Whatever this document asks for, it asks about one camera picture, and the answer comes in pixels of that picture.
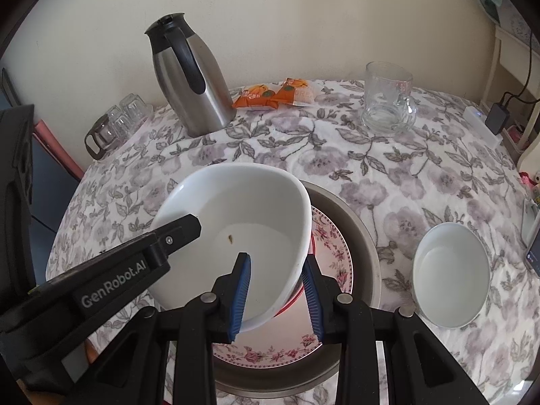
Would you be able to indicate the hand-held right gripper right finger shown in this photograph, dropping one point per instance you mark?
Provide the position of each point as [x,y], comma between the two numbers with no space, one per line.
[314,299]

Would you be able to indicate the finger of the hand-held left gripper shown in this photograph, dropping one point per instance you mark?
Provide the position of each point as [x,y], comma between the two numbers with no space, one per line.
[177,234]

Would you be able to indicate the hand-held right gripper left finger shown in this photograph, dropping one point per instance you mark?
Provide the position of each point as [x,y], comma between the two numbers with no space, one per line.
[239,299]

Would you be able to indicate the strawberry print bowl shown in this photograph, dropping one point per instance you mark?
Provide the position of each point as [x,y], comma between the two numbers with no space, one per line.
[296,298]

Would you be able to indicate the floral white plate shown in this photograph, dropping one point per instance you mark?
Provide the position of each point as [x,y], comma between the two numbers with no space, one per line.
[333,253]

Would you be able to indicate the stainless steel basin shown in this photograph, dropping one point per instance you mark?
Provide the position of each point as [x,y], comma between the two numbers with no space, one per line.
[363,261]

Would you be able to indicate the small white bowl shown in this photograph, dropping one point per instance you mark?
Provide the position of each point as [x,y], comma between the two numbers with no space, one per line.
[253,211]

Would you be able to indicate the blue panel with pink edge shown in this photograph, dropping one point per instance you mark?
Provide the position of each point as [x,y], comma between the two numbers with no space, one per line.
[55,185]

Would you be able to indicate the glass teapot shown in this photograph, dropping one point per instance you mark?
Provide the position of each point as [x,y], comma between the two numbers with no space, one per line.
[101,139]

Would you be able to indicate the stainless steel thermos jug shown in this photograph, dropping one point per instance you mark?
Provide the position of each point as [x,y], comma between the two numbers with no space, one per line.
[202,109]

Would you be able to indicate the clear drinking glass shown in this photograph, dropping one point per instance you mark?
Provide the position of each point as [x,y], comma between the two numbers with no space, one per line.
[136,109]
[114,123]

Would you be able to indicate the large pale bowl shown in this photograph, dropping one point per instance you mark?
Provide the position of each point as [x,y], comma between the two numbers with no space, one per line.
[451,287]

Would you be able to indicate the grey floral tablecloth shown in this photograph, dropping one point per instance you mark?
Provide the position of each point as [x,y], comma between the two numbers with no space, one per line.
[379,177]

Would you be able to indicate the orange snack packet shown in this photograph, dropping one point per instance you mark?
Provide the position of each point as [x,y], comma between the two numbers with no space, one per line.
[253,98]
[293,92]

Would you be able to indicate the clear glass mug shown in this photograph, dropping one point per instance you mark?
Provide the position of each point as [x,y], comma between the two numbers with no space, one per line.
[382,118]

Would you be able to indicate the smartphone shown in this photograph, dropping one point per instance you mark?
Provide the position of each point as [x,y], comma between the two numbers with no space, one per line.
[535,257]

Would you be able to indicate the white phone stand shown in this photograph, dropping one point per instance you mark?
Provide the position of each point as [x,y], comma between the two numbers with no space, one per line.
[529,219]

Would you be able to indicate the white power strip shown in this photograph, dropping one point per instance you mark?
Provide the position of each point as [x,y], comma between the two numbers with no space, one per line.
[476,124]

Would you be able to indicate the black charger adapter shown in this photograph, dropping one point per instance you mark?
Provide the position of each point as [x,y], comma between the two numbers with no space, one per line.
[497,119]

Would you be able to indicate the white wooden shelf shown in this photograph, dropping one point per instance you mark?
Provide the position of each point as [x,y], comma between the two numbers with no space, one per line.
[497,71]

